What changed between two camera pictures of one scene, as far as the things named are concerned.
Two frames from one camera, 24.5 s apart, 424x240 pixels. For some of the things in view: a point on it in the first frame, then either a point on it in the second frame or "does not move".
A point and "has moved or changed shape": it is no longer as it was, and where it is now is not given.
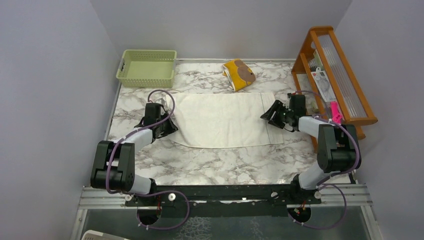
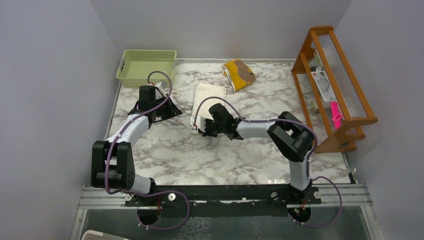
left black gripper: x=171 y=128 → x=173 y=110
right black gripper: x=277 y=107 → x=206 y=132
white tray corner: x=93 y=235 does not move
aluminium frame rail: x=91 y=198 does not move
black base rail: x=224 y=201 does not move
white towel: x=224 y=120 has moved or changed shape
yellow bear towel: x=238 y=74 does not move
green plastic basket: x=146 y=68 does not move
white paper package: x=322 y=80 does not move
